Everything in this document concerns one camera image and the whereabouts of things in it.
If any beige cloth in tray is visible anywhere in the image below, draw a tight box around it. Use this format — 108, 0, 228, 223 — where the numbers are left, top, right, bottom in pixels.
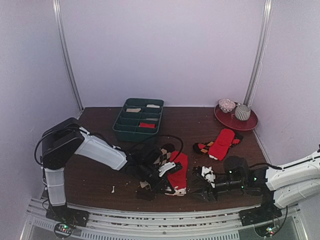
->
125, 107, 142, 113

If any green compartment tray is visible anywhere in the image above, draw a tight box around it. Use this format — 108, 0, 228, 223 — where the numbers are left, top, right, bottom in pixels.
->
112, 98, 164, 144

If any black red argyle sock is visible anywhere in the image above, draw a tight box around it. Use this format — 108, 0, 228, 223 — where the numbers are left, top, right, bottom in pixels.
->
192, 129, 244, 155

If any striped ceramic cup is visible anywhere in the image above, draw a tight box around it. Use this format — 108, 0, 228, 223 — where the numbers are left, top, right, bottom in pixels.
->
234, 104, 251, 121

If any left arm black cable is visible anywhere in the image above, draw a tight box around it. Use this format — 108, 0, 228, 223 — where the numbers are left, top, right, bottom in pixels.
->
129, 134, 185, 161

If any red snowflake sock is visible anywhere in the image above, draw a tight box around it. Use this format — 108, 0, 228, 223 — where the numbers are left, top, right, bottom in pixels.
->
167, 150, 189, 197

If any right aluminium post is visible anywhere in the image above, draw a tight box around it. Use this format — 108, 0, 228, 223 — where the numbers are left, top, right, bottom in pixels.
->
243, 0, 274, 107

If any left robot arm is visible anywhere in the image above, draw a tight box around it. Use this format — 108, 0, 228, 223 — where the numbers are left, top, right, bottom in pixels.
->
33, 117, 187, 222

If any white patterned bowl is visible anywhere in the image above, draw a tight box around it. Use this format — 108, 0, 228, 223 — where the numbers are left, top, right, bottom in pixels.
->
218, 98, 237, 113

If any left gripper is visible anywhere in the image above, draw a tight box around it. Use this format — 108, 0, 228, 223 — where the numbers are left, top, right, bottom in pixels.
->
137, 163, 174, 195

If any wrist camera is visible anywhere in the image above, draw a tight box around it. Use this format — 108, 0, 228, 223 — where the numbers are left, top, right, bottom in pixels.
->
134, 147, 162, 165
223, 155, 250, 181

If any aluminium post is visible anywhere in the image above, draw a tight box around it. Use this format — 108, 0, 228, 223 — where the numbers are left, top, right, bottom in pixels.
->
243, 0, 274, 107
52, 0, 84, 112

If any brown argyle sock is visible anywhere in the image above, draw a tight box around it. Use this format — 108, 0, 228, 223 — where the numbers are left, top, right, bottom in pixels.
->
148, 143, 175, 169

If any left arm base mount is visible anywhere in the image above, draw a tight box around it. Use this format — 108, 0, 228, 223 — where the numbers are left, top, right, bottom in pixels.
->
45, 203, 90, 239

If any left aluminium post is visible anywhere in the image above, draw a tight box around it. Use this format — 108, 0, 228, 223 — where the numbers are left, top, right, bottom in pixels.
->
52, 0, 84, 112

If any aluminium front rail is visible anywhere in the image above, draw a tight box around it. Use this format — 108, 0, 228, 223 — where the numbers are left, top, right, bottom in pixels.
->
18, 198, 310, 240

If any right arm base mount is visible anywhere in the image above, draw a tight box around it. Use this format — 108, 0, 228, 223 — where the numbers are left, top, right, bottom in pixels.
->
238, 203, 288, 239

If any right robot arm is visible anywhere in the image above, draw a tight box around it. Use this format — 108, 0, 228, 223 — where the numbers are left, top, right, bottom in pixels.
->
191, 150, 320, 221

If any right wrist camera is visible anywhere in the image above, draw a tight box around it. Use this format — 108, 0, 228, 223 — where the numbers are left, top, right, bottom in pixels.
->
223, 155, 250, 181

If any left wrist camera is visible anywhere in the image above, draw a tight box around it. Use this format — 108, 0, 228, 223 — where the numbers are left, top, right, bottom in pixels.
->
134, 147, 162, 165

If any white cloth in tray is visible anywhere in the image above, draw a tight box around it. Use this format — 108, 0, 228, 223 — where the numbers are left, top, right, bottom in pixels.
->
146, 104, 161, 109

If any red cloth in tray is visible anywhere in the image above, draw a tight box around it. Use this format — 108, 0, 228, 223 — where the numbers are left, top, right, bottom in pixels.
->
139, 122, 156, 129

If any red round plate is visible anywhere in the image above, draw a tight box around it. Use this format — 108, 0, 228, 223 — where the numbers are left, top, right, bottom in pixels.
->
214, 105, 258, 131

